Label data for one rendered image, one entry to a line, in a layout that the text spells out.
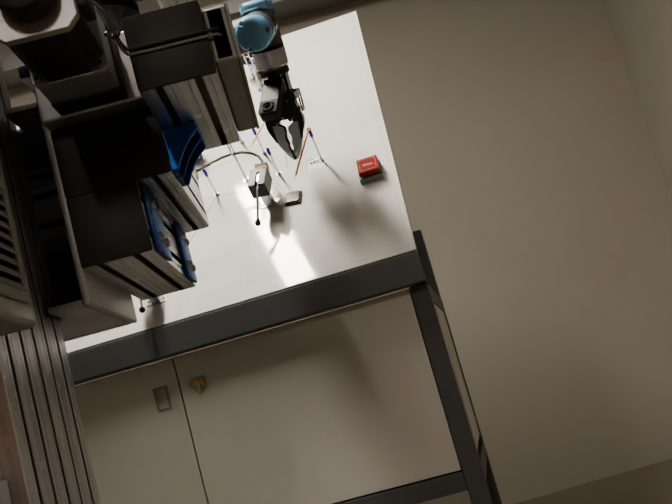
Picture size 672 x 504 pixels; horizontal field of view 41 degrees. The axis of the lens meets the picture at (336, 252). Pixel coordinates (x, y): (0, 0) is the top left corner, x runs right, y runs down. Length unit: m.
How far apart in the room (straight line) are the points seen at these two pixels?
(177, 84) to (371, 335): 1.02
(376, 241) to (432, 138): 2.08
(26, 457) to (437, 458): 1.13
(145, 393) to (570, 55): 2.77
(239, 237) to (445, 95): 2.12
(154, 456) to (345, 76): 1.11
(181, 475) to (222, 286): 0.42
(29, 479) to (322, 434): 1.07
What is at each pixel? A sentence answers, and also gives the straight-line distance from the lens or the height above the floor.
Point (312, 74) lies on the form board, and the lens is 2.50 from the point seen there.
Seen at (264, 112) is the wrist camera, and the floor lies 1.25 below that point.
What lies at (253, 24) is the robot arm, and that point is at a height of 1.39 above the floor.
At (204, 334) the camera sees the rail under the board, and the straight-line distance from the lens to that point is 1.96.
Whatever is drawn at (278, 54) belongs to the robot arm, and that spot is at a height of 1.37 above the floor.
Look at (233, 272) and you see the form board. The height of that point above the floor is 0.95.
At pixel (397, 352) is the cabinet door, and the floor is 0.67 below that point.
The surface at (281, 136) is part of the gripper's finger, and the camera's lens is 2.06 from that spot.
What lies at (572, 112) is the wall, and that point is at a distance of 4.13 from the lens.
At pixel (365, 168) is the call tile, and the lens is 2.07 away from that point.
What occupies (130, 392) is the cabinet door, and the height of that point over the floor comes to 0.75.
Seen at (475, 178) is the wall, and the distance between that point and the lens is 3.96.
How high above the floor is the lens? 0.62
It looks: 9 degrees up
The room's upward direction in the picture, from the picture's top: 16 degrees counter-clockwise
